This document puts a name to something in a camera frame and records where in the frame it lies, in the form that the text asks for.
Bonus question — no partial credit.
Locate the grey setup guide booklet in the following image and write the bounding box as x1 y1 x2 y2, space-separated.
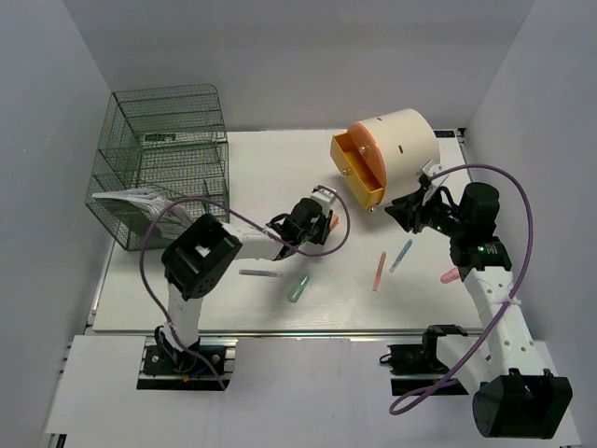
92 188 192 241

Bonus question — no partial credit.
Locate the pink highlighter cap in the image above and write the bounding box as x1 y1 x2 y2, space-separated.
440 267 460 284

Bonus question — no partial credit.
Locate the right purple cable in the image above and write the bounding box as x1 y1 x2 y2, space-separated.
389 162 534 416

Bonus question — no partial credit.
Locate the orange pink pen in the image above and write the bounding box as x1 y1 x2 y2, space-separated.
372 251 387 292

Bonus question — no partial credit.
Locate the dark purple pen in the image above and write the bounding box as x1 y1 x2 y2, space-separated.
239 269 283 278

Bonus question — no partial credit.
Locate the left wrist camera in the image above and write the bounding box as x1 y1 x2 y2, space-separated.
309 186 337 215

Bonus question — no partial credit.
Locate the green wire mesh rack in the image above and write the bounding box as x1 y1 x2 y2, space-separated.
86 84 229 252

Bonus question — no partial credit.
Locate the green highlighter cap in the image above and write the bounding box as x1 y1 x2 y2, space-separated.
287 274 310 303

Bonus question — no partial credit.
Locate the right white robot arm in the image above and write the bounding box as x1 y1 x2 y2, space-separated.
385 182 573 440

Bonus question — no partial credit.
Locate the orange highlighter cap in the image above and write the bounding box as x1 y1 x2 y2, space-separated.
329 214 340 231

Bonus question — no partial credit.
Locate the blue pen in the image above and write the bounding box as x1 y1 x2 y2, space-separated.
389 239 413 273

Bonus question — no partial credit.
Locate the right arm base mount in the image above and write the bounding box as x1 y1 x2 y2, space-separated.
379 343 449 397

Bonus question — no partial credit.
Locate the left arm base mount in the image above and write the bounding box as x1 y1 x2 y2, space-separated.
136 343 235 392

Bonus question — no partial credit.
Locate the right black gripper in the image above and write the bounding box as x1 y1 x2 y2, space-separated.
385 185 467 238

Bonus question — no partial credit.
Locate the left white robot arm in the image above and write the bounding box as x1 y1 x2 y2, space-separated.
156 189 336 372

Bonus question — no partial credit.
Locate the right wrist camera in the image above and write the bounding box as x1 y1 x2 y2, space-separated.
417 159 447 203

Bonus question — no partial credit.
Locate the round white drawer organizer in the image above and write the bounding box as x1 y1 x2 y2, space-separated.
330 108 440 210

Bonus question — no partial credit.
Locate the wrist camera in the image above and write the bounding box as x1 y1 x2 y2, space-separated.
309 186 337 215
417 159 447 203

